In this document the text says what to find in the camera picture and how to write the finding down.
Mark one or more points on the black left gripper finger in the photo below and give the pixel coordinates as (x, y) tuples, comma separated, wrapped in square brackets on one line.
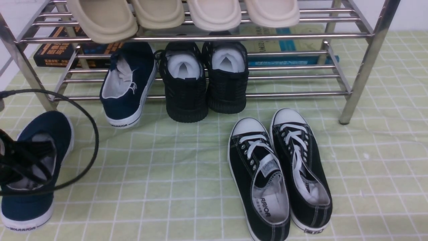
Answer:
[(23, 153)]

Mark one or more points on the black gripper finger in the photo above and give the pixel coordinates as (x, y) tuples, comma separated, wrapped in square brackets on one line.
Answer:
[(23, 174)]

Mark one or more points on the navy slip-on shoe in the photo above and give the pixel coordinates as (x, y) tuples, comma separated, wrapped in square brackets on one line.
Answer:
[(131, 73), (27, 209)]

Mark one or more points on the stainless steel shoe rack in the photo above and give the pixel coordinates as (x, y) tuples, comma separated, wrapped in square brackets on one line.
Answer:
[(53, 25)]

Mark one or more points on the black orange book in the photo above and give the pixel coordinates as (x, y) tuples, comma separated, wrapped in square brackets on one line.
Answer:
[(58, 55)]

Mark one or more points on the green checkered tablecloth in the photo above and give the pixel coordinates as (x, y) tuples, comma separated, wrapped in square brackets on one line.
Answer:
[(164, 181)]

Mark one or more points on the beige slipper far left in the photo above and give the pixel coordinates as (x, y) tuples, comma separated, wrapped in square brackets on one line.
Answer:
[(104, 21)]

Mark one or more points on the beige slipper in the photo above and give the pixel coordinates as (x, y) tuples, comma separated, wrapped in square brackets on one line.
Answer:
[(158, 14), (104, 21)]

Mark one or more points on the black mesh sneaker left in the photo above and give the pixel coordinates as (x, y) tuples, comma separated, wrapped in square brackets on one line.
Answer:
[(183, 74)]

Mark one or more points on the black mesh sneaker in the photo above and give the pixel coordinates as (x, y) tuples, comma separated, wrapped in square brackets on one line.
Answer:
[(183, 74), (228, 73)]

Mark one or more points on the black mesh sneaker right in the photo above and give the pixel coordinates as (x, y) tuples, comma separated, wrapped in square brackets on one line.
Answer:
[(228, 73)]

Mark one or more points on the cream slipper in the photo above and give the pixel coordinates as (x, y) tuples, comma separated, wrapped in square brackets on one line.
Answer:
[(273, 13), (215, 15)]

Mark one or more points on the black canvas lace-up left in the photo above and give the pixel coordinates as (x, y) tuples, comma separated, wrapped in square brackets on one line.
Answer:
[(260, 181)]

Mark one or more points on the black canvas lace-up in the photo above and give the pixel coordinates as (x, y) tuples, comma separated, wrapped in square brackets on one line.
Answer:
[(295, 146), (260, 181)]

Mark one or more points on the cream slipper far right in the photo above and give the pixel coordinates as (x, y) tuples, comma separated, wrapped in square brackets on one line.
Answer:
[(273, 13)]

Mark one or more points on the black canvas lace-up right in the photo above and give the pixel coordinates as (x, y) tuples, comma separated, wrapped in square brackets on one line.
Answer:
[(295, 146)]

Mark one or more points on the tan blue book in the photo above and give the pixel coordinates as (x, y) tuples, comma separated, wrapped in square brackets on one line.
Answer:
[(284, 47)]

